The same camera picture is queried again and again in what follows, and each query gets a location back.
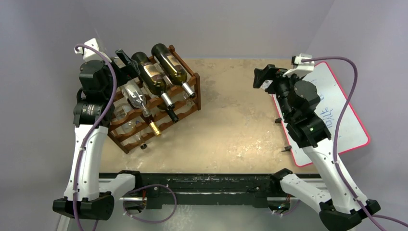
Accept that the clear glass wine bottle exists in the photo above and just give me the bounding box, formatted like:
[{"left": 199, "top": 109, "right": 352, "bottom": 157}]
[{"left": 120, "top": 80, "right": 151, "bottom": 117}]

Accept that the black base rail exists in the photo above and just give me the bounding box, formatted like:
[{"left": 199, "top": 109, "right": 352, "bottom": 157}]
[{"left": 99, "top": 172, "right": 322, "bottom": 209}]

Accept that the pink-framed whiteboard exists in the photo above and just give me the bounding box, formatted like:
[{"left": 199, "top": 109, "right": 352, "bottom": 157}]
[{"left": 280, "top": 61, "right": 370, "bottom": 167}]

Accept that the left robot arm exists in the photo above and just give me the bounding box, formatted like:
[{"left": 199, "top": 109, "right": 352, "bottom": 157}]
[{"left": 52, "top": 44, "right": 143, "bottom": 220}]

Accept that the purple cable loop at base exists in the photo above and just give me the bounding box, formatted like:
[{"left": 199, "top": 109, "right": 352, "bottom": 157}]
[{"left": 122, "top": 184, "right": 178, "bottom": 224}]

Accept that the dark green bottle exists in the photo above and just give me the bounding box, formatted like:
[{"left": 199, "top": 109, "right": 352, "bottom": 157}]
[{"left": 131, "top": 51, "right": 175, "bottom": 110}]

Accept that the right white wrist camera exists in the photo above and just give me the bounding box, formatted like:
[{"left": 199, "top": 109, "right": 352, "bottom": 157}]
[{"left": 283, "top": 53, "right": 315, "bottom": 78}]

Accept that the clear bottle in rack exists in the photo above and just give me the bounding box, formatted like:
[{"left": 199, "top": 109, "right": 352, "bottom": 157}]
[{"left": 114, "top": 103, "right": 146, "bottom": 146}]

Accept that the dark bottle, black cap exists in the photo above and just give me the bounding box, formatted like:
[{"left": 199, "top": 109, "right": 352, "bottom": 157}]
[{"left": 157, "top": 100, "right": 179, "bottom": 123}]

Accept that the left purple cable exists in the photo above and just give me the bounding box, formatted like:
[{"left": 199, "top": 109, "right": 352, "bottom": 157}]
[{"left": 72, "top": 44, "right": 117, "bottom": 231}]

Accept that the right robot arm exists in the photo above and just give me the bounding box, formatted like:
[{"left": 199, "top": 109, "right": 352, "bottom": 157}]
[{"left": 253, "top": 64, "right": 380, "bottom": 231}]

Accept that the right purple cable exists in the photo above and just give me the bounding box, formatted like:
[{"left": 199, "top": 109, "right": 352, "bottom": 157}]
[{"left": 301, "top": 56, "right": 408, "bottom": 231}]

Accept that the black whiteboard clip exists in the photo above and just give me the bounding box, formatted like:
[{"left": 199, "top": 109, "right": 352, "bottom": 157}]
[{"left": 281, "top": 145, "right": 292, "bottom": 152}]

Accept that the wooden wine rack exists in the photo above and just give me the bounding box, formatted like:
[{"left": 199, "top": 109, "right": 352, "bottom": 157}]
[{"left": 108, "top": 43, "right": 201, "bottom": 154}]

